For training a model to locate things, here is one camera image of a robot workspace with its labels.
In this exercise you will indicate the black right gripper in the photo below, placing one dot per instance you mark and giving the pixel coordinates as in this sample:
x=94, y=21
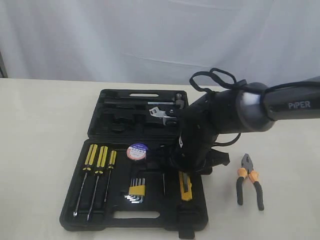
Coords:
x=192, y=153

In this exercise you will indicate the yellow utility knife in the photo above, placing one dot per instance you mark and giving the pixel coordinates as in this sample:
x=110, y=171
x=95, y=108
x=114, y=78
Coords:
x=185, y=186

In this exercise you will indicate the black electrical tape roll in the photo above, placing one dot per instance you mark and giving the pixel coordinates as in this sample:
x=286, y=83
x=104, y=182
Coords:
x=137, y=151

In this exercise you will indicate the black plastic tool case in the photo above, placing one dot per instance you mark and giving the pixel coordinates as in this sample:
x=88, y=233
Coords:
x=118, y=126

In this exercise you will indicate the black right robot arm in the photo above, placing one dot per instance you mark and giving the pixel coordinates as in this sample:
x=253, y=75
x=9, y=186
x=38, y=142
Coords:
x=254, y=109

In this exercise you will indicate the black voltage tester screwdriver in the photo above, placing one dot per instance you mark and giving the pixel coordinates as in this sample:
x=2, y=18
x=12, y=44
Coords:
x=164, y=183

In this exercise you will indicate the orange black pliers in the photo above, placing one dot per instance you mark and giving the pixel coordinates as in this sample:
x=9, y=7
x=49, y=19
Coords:
x=247, y=171

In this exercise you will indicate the silver adjustable wrench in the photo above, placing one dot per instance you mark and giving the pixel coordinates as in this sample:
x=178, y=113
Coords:
x=161, y=114

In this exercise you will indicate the hex key set yellow holder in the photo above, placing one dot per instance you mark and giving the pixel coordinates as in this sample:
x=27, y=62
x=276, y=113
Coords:
x=136, y=191

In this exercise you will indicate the small yellow black screwdriver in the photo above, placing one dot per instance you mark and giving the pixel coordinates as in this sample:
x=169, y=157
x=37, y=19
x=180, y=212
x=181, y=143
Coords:
x=111, y=166

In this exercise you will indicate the middle yellow black screwdriver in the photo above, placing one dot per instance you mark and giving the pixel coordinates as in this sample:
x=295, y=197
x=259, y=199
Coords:
x=99, y=171

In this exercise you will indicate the large yellow black screwdriver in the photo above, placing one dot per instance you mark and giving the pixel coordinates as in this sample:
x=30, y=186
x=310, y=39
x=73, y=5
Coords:
x=87, y=168

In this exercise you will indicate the white backdrop curtain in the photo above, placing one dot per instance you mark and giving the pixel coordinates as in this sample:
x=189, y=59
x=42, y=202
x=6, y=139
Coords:
x=160, y=41

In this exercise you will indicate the claw hammer black handle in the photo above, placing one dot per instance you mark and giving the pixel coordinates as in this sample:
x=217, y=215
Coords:
x=180, y=103

